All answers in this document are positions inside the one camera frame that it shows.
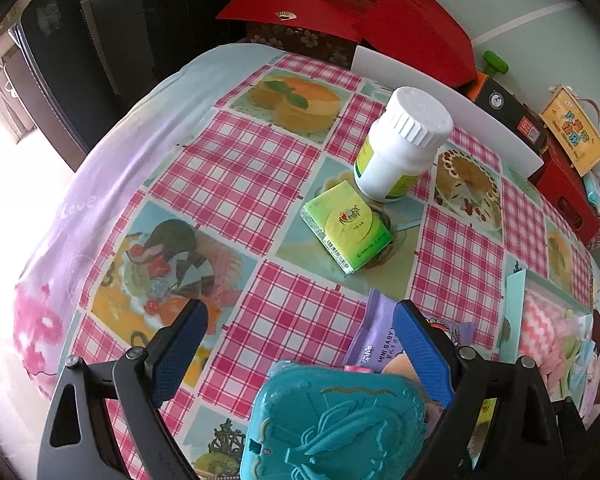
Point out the black box with orange edge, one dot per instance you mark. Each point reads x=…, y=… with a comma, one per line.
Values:
x=505, y=110

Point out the green tissue packet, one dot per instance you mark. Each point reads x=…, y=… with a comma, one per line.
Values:
x=347, y=227

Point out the red gift box with fan emblem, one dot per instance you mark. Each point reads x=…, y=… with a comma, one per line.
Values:
x=280, y=2

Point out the purple baby wipes pack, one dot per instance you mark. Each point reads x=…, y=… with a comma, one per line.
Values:
x=375, y=325

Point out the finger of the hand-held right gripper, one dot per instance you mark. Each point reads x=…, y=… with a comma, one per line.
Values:
x=572, y=435

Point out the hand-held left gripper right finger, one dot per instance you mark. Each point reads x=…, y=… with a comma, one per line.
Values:
x=420, y=350

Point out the white plastic bottle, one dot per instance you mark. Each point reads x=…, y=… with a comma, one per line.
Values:
x=395, y=160

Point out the yellow cartoon gift box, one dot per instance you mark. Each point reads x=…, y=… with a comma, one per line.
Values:
x=572, y=132

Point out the pink white knitted cloth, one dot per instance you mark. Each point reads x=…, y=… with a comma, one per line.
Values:
x=545, y=330

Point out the teal plastic storage box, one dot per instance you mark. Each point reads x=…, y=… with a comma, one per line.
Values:
x=330, y=420

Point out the green knob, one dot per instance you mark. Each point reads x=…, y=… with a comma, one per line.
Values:
x=495, y=62

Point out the white tray with teal rim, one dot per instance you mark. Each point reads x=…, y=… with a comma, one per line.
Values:
x=517, y=300

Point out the white board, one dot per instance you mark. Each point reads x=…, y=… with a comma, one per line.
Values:
x=480, y=120

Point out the green cloth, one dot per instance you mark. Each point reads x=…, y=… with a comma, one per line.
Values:
x=572, y=360

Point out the tall black cabinet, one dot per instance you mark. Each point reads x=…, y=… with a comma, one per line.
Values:
x=170, y=20

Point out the teal packet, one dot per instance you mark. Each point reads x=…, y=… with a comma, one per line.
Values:
x=594, y=195

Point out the red crate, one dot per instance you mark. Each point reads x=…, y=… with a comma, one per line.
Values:
x=565, y=195

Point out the dark floral box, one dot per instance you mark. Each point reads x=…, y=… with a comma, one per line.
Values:
x=300, y=42

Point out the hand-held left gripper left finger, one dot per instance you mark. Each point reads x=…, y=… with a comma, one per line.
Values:
x=180, y=345

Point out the red gift bag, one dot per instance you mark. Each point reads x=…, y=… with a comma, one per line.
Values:
x=420, y=30

